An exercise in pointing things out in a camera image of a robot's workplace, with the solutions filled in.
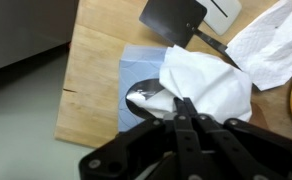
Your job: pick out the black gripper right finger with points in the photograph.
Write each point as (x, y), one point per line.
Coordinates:
(246, 150)

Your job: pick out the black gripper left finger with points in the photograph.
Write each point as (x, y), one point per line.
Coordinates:
(182, 143)

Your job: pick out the white tissue napkin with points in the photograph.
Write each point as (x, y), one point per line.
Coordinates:
(206, 83)

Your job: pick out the blue tissue box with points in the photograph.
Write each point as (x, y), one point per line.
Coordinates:
(137, 70)

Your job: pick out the flat white paper towel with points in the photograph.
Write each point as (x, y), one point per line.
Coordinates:
(269, 50)

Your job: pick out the black metal spatula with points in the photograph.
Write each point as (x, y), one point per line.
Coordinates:
(172, 18)

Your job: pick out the white plastic spatula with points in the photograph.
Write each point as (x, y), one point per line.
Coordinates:
(222, 16)

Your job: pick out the white stove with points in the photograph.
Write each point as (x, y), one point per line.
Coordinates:
(22, 26)

